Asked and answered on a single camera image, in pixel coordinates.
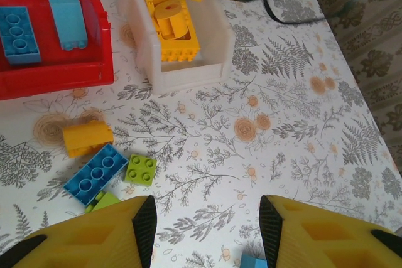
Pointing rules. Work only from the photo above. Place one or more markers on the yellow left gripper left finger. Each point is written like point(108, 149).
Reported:
point(94, 243)

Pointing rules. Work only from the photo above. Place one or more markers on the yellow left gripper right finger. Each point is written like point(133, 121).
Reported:
point(329, 243)

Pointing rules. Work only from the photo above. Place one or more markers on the yellow round lego piece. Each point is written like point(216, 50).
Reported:
point(171, 13)

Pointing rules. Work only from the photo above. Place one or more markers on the blue lego brick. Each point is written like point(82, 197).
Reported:
point(67, 23)
point(19, 35)
point(94, 175)
point(252, 262)

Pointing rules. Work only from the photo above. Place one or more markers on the green lego brick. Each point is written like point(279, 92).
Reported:
point(141, 169)
point(105, 202)

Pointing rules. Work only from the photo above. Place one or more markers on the white plastic bin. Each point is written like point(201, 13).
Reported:
point(188, 76)

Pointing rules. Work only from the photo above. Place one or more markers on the red plastic bin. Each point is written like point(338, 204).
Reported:
point(63, 73)

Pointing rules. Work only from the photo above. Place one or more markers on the yellow hollow frame lego brick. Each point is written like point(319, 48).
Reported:
point(182, 48)

